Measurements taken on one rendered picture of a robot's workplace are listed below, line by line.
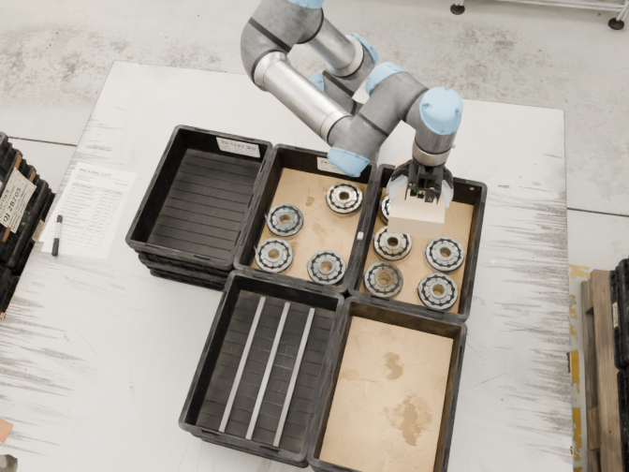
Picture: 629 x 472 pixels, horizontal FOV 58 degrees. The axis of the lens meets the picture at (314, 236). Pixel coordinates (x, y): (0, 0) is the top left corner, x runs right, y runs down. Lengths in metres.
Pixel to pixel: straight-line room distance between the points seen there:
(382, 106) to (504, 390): 0.88
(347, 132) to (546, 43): 2.35
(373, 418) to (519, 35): 2.41
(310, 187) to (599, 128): 1.77
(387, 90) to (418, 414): 0.77
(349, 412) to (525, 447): 0.47
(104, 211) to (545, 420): 1.41
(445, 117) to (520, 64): 2.21
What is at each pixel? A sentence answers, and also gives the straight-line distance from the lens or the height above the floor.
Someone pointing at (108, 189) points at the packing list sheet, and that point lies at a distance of 1.96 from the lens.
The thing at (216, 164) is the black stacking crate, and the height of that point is 0.83.
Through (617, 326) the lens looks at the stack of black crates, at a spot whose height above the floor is 0.19.
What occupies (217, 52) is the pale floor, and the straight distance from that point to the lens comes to 3.22.
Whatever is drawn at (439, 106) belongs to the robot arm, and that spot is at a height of 1.46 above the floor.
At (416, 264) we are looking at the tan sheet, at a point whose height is 0.83.
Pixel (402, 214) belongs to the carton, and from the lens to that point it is 1.29.
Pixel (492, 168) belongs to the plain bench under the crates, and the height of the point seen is 0.70.
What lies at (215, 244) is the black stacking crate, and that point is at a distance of 1.61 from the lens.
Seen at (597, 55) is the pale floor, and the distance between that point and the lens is 3.39.
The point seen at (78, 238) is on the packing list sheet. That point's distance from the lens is 1.90.
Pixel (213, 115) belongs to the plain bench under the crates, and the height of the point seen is 0.70.
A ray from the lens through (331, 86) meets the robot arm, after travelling 1.70.
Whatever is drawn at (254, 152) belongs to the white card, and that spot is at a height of 0.88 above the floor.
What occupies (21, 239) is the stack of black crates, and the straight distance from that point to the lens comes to 2.54.
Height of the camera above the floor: 2.25
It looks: 63 degrees down
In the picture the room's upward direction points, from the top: 5 degrees counter-clockwise
